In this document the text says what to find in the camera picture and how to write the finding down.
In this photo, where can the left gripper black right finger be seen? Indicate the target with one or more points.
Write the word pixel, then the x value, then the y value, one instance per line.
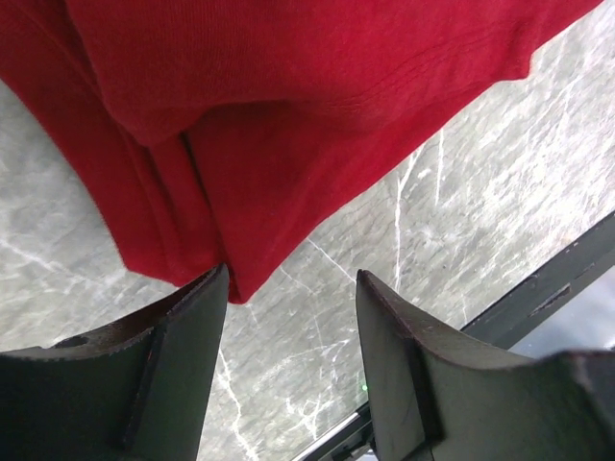
pixel 436 393

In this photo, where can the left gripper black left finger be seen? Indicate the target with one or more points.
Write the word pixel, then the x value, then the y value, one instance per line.
pixel 134 389

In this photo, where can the red t shirt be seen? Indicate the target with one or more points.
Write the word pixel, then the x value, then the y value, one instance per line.
pixel 224 132

